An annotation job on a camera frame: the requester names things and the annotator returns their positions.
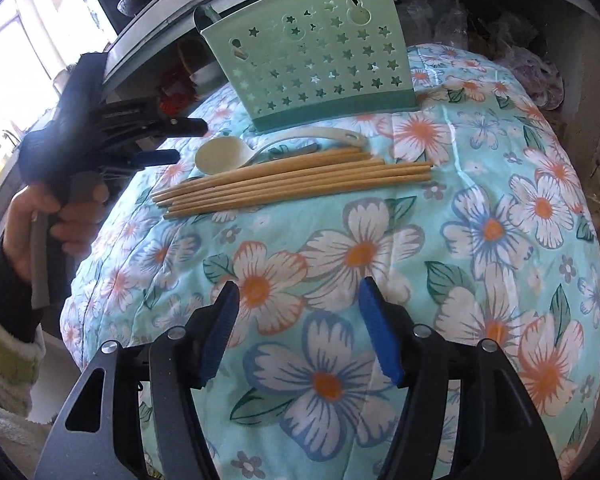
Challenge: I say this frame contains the green star-perforated utensil holder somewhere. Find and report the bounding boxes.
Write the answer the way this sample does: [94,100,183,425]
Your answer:
[194,0,417,134]

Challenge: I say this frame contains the window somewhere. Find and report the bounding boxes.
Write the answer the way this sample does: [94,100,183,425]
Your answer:
[0,0,83,188]

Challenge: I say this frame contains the bundle of wooden chopsticks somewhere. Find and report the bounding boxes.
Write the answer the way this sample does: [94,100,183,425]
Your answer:
[150,147,434,221]

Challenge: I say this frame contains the white spoon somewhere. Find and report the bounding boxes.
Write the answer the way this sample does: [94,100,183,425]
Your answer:
[195,127,368,177]

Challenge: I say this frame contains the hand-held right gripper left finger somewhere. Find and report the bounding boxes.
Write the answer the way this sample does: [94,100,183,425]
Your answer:
[32,282,241,480]

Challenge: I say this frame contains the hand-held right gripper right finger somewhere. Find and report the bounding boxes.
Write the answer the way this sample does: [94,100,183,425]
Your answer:
[358,276,563,480]

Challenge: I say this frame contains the floral blanket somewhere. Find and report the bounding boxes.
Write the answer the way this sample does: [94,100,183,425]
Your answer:
[59,42,600,480]

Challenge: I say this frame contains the pile of plastic bags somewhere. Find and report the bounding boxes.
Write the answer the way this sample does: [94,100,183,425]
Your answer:
[395,0,567,112]

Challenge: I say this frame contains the person's left hand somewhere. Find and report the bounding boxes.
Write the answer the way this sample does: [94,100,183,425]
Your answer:
[4,182,112,283]

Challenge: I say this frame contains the red mesh bundle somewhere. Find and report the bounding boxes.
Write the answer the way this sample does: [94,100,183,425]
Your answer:
[156,66,202,117]

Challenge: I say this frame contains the person's left forearm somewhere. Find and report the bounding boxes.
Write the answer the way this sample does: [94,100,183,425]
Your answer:
[0,245,48,421]

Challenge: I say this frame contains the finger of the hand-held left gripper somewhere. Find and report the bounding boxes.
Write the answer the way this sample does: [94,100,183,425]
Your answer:
[102,100,207,139]
[100,149,182,172]

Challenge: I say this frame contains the small white object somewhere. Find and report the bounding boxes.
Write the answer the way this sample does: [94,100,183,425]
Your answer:
[190,66,222,89]

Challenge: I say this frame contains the yellow cord loop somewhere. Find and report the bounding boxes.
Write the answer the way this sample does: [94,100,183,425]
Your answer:
[176,39,202,70]

